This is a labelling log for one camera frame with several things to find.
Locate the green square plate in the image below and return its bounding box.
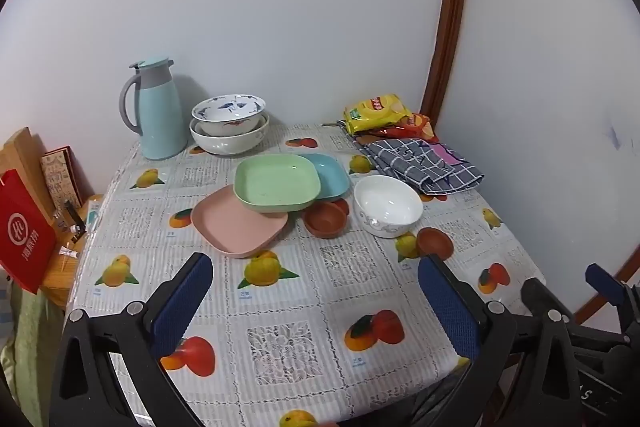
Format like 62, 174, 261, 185
233, 153, 322, 212

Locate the small black tool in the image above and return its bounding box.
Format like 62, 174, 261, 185
52, 199, 86, 243

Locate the plain white bowl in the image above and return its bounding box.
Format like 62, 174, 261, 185
353, 175, 424, 239

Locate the fruit print tablecloth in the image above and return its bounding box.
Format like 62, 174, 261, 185
64, 121, 547, 427

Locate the large white serving bowl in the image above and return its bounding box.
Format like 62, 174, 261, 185
189, 113, 271, 156

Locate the light blue thermos jug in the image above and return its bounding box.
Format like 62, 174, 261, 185
119, 55, 190, 160

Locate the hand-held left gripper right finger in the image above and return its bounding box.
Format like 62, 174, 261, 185
417, 253, 586, 427

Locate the red paper bag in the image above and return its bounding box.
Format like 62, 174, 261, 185
0, 168, 57, 295

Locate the blue patterned white bowl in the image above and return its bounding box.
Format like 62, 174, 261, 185
191, 94, 267, 136

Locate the white door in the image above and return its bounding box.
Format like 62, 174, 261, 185
440, 0, 640, 318

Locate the pink card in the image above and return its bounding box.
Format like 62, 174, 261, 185
432, 143, 463, 166

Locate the green cloth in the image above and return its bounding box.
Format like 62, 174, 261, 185
0, 277, 66, 408

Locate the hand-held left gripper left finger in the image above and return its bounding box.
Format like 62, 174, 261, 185
49, 251, 215, 427

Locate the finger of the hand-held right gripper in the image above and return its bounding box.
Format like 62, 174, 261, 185
520, 278, 571, 320
585, 263, 640, 308

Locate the grey checked cloth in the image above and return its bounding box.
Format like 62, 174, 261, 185
336, 119, 485, 196

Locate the blue square plate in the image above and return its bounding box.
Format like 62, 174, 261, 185
297, 153, 352, 202

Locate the brown patterned box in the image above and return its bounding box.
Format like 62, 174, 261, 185
40, 146, 86, 210

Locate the brown wooden door frame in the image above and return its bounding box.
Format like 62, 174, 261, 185
421, 0, 640, 325

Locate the yellow snack bag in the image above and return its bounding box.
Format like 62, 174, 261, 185
344, 94, 415, 135

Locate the pink square plate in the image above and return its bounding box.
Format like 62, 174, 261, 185
190, 184, 290, 258

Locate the wooden side table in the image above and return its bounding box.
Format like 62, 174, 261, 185
39, 193, 106, 308

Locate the red snack bag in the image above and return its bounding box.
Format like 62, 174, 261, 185
390, 113, 440, 144

